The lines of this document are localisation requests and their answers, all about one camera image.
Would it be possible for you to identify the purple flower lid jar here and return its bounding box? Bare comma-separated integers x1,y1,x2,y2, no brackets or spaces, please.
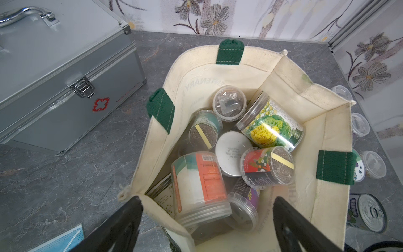
352,149,366,183

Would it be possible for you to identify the teal label seed cup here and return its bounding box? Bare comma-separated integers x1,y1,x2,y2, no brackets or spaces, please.
188,110,223,151

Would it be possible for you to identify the clear lid cup by wall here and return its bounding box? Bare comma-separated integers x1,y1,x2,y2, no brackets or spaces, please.
362,151,387,179

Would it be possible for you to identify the cream canvas tote bag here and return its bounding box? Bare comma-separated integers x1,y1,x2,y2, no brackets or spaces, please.
118,39,354,252

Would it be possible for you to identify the silver first aid case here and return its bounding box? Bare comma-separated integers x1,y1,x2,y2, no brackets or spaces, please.
1,1,147,155

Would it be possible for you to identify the yellow green seed cup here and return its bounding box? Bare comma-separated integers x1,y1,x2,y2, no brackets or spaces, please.
236,91,305,152

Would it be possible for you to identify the orange sunflower seed cup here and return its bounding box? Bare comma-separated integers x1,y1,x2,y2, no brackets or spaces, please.
352,113,370,137

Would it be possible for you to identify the purple label metal can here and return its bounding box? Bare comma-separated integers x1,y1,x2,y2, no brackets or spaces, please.
346,194,388,234

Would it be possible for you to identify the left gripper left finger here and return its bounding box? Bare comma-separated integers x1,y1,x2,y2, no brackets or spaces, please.
72,196,143,252

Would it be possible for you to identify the red label seed jar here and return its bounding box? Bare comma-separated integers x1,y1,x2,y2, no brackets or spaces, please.
171,151,232,228

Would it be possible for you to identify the red flower seed cup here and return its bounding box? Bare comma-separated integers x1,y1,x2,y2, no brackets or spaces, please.
240,146,296,190

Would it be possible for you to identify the white lid seed jar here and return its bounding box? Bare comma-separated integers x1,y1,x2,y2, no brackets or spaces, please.
215,131,253,177

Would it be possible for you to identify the clear lid green seed cup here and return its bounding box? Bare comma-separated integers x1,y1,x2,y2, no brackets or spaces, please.
331,85,353,101

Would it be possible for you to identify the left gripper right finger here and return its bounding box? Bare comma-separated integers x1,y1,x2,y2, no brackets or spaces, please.
273,196,342,252

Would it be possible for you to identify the blue face mask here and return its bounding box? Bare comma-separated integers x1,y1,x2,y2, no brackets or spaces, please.
28,224,84,252

